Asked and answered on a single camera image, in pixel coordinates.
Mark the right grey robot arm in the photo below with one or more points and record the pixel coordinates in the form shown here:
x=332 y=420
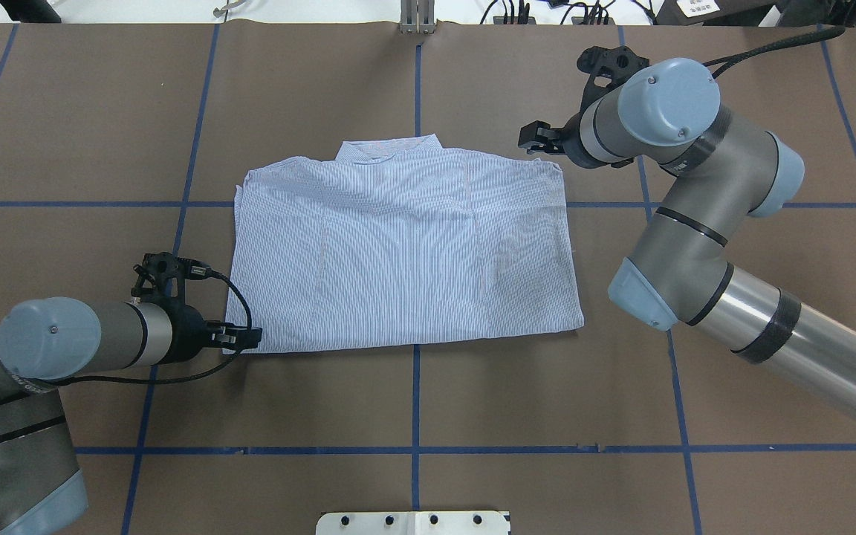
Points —
x=726 y=169

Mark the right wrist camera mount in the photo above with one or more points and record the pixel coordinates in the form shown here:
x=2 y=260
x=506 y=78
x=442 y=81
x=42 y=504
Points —
x=606 y=70

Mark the light blue striped shirt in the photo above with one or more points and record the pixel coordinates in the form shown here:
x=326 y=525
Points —
x=403 y=241

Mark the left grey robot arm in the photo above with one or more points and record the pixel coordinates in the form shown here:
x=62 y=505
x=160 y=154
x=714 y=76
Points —
x=55 y=342

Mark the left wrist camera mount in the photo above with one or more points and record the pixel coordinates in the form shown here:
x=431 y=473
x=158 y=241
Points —
x=162 y=277

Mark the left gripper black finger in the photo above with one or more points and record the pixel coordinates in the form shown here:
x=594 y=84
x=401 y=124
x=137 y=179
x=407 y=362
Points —
x=234 y=338

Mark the grey aluminium frame post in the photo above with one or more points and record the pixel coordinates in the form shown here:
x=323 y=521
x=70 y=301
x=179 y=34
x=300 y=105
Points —
x=417 y=17

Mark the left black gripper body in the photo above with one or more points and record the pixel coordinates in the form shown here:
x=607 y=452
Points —
x=187 y=331

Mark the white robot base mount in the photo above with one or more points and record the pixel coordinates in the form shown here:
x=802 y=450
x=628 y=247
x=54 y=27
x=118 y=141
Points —
x=415 y=522

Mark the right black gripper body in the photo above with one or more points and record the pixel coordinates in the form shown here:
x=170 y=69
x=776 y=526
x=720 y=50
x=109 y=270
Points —
x=571 y=139

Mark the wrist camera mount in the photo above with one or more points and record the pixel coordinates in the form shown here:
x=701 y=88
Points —
x=606 y=70
x=162 y=277

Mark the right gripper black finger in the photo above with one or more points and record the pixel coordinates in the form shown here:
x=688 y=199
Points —
x=542 y=138

